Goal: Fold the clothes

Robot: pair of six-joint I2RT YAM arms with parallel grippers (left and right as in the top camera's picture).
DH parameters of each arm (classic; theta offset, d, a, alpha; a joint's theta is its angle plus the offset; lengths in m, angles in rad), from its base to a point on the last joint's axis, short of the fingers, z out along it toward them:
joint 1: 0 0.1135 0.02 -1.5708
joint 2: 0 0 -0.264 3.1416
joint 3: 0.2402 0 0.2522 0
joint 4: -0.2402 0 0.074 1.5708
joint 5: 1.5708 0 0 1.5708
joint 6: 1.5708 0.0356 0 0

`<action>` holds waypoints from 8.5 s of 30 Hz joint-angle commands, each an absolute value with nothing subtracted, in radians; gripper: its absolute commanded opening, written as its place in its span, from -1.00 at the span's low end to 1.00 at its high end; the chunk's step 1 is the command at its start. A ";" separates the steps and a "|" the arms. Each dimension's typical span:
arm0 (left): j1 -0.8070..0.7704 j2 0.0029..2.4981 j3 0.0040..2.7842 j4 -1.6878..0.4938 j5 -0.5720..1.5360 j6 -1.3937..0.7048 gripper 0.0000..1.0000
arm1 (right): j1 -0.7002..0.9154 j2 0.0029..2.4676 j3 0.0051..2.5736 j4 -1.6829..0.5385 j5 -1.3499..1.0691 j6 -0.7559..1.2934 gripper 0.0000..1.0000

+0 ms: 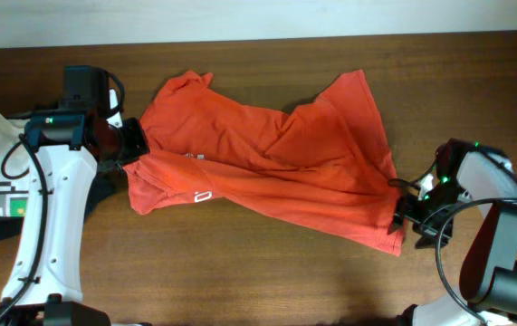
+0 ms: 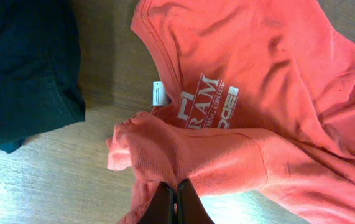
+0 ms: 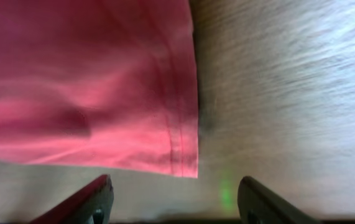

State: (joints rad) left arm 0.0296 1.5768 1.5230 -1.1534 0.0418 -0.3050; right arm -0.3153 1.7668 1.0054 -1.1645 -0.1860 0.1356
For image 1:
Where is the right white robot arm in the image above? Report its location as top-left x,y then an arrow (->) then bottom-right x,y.
388,139 -> 517,325

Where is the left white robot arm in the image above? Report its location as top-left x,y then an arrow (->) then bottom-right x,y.
0,113 -> 148,325

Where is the orange red t-shirt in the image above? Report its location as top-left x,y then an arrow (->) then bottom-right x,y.
125,70 -> 405,256

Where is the folded black garment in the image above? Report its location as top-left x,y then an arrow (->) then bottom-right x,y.
0,149 -> 117,248

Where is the folded white pixel-print t-shirt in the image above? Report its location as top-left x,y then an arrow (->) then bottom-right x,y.
0,114 -> 29,218

